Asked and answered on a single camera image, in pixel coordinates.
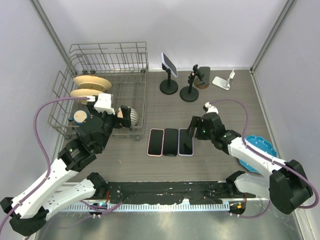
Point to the black round base stand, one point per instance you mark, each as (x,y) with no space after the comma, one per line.
(189,93)

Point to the grey wire dish rack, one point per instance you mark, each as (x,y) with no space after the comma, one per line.
(117,68)

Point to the striped ceramic teapot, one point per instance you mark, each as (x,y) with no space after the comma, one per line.
(134,116)

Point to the pink case phone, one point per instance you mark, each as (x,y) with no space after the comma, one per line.
(155,142)

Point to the white phone blue screen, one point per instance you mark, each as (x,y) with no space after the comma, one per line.
(185,143)

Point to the rear cream plate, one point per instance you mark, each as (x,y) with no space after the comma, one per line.
(92,82)

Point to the black gooseneck phone stand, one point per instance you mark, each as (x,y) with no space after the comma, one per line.
(168,86)

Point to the black phone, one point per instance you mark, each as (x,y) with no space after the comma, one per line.
(170,142)

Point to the lavender phone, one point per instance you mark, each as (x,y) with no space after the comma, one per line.
(168,65)

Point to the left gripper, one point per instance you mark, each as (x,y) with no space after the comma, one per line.
(125,112)

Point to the cream plate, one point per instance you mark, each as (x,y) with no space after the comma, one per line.
(88,93)
(92,82)

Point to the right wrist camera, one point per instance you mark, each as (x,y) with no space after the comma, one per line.
(209,110)

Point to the front cream plate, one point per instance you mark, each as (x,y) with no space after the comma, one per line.
(88,93)

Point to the grey phone stand wooden base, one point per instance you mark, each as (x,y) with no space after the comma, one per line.
(205,81)

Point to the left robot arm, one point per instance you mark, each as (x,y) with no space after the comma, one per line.
(28,212)

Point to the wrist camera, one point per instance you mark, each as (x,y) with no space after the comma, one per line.
(103,102)
(209,110)

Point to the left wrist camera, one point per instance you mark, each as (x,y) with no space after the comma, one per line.
(103,102)

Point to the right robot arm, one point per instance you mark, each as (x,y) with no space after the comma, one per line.
(282,182)

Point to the blue ceramic mug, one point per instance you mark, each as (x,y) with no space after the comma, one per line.
(79,117)

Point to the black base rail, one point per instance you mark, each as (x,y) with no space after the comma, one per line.
(170,192)

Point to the white folding phone stand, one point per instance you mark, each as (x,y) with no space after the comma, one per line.
(224,83)

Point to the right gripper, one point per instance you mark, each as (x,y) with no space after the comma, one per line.
(196,122)

